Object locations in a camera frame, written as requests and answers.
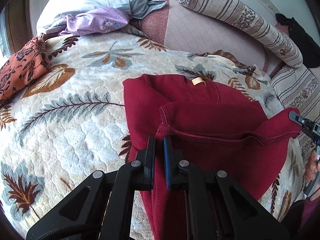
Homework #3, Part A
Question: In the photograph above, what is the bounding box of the red knit sweater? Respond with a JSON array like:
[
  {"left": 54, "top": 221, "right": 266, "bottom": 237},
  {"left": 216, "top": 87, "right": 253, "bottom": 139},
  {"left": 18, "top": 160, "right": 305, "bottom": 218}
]
[{"left": 123, "top": 74, "right": 301, "bottom": 239}]

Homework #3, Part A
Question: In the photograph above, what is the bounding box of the maroon sleeve right forearm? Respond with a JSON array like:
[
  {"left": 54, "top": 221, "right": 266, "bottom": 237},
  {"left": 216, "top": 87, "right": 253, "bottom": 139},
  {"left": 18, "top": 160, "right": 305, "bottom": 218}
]
[{"left": 282, "top": 195, "right": 320, "bottom": 233}]

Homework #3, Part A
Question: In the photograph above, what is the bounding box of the person's right hand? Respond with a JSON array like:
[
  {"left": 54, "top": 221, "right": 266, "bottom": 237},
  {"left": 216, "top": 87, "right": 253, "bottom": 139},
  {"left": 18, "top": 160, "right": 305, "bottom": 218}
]
[{"left": 304, "top": 149, "right": 319, "bottom": 183}]

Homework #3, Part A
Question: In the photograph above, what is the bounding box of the striped floral bed sheet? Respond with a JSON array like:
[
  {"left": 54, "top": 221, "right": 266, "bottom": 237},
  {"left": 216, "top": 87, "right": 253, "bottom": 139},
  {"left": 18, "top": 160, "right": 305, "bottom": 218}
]
[{"left": 271, "top": 64, "right": 320, "bottom": 160}]

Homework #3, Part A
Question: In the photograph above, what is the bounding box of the black garment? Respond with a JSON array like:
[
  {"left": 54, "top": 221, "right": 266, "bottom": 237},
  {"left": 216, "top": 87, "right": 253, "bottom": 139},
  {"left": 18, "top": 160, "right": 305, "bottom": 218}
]
[{"left": 276, "top": 13, "right": 320, "bottom": 68}]

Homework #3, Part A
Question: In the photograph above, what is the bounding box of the leaf-patterned cream blanket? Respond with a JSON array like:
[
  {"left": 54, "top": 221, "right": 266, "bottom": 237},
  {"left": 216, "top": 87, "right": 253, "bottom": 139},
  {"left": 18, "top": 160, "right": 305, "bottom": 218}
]
[{"left": 0, "top": 31, "right": 307, "bottom": 240}]

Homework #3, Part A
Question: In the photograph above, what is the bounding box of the pink quilted pillow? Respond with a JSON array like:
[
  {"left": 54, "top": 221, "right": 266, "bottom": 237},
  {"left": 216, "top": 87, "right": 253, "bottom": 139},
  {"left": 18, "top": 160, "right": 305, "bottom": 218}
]
[{"left": 138, "top": 0, "right": 280, "bottom": 74}]

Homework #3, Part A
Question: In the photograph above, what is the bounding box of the striped floral bolster pillow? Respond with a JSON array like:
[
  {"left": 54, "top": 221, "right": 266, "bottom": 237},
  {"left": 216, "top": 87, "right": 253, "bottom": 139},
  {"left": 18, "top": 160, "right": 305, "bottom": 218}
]
[{"left": 178, "top": 0, "right": 303, "bottom": 68}]

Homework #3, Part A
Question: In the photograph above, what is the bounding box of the orange floral folded cloth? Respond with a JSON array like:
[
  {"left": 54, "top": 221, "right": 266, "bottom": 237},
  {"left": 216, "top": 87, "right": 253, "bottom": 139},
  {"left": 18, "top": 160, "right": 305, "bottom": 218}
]
[{"left": 1, "top": 37, "right": 51, "bottom": 104}]

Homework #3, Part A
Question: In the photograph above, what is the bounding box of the purple floral cloth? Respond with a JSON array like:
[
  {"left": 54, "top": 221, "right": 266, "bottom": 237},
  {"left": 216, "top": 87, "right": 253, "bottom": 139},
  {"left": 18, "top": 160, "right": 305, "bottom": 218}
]
[{"left": 59, "top": 7, "right": 129, "bottom": 36}]

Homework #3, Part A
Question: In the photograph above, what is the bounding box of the wooden window frame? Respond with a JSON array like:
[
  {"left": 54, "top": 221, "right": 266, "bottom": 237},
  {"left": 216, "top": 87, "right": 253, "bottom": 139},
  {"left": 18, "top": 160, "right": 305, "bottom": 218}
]
[{"left": 3, "top": 0, "right": 33, "bottom": 54}]

